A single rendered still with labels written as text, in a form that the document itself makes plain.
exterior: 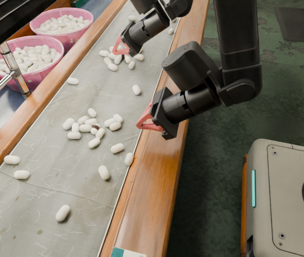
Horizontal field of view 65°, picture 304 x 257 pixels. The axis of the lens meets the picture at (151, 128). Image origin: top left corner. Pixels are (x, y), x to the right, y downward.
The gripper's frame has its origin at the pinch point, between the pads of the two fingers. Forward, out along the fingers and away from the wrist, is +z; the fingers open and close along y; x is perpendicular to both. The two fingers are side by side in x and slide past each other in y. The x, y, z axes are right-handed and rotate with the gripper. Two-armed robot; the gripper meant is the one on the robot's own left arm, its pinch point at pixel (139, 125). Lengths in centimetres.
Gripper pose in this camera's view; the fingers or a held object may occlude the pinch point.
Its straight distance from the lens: 55.6
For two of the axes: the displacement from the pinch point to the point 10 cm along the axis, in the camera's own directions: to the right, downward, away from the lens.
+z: -7.4, 3.1, 6.0
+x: 6.4, 6.2, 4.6
